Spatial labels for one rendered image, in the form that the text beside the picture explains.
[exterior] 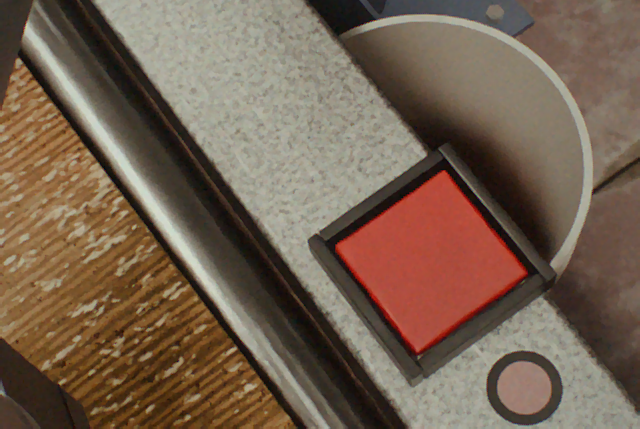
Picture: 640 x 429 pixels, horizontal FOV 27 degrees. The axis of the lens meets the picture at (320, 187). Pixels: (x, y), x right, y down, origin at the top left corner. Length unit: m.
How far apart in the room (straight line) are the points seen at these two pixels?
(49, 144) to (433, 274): 0.18
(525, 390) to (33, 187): 0.23
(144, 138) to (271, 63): 0.07
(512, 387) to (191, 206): 0.16
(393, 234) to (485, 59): 0.72
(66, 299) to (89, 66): 0.12
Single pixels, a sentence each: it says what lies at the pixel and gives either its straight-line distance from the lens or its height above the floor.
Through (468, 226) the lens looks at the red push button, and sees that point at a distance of 0.58.
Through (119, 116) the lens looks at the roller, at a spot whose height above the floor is 0.92.
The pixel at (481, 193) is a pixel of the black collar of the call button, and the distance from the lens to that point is 0.58.
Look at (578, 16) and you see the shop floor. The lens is 1.68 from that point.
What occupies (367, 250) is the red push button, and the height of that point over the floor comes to 0.93.
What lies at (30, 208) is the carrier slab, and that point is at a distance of 0.60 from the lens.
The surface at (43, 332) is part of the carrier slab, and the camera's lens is 0.58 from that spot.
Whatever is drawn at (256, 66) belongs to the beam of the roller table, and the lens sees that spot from 0.63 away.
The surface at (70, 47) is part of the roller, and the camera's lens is 0.64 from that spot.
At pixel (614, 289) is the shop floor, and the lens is 1.55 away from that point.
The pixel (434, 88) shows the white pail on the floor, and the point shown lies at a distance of 1.36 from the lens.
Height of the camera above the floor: 1.47
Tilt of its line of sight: 69 degrees down
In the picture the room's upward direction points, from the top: 12 degrees counter-clockwise
